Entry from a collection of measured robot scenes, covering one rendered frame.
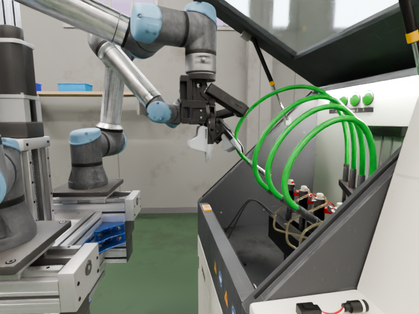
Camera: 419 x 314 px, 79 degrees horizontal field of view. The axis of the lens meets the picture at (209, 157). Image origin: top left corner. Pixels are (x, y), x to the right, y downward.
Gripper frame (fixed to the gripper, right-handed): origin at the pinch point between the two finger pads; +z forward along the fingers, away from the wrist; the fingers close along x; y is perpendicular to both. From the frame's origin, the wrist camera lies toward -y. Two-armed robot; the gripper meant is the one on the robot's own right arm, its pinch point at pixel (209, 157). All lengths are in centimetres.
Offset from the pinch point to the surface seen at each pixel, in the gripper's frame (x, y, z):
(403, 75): 1, -54, -22
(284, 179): 12.8, -14.3, 3.4
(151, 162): -293, 28, 49
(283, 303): 24.8, -9.0, 23.2
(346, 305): 29.0, -18.4, 21.7
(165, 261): -162, 12, 122
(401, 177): 25.3, -30.5, 0.8
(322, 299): 25.3, -16.3, 23.3
